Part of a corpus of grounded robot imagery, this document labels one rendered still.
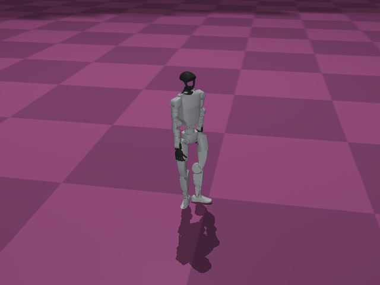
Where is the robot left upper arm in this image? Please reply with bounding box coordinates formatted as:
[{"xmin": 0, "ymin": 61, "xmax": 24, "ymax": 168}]
[{"xmin": 197, "ymin": 90, "xmax": 206, "ymax": 116}]

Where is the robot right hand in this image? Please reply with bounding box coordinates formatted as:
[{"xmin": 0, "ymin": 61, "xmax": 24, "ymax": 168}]
[{"xmin": 175, "ymin": 143, "xmax": 187, "ymax": 161}]

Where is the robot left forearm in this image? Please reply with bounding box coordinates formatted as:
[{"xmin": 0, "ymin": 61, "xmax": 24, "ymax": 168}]
[{"xmin": 197, "ymin": 116, "xmax": 204, "ymax": 131}]

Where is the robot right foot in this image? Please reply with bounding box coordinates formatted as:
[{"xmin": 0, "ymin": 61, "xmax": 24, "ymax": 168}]
[{"xmin": 180, "ymin": 195, "xmax": 191, "ymax": 209}]

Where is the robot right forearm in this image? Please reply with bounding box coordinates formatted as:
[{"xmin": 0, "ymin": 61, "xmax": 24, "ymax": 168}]
[{"xmin": 172, "ymin": 122, "xmax": 182, "ymax": 148}]

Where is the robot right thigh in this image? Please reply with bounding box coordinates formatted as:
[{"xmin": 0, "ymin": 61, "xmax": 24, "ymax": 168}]
[{"xmin": 174, "ymin": 138, "xmax": 190, "ymax": 179}]

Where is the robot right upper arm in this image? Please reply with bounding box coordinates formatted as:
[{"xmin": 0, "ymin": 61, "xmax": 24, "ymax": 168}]
[{"xmin": 170, "ymin": 97, "xmax": 182, "ymax": 128}]

